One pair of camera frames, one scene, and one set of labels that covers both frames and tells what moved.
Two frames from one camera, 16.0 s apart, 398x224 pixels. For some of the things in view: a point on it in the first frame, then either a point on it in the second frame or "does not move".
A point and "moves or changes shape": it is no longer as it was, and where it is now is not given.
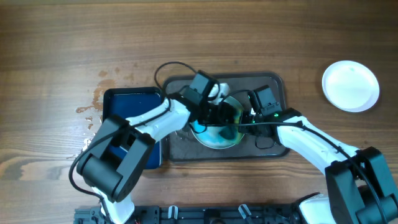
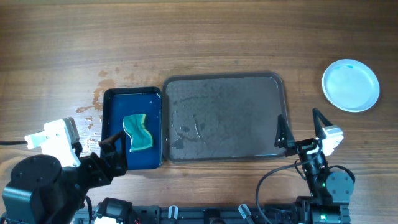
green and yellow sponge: x=229 y=132 moves or changes shape
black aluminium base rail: x=199 y=214 does not move
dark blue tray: x=125 y=102 does not move
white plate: x=220 y=137 to x=350 y=85
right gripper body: x=247 y=117 to x=301 y=147
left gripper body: x=213 y=113 to x=94 y=169
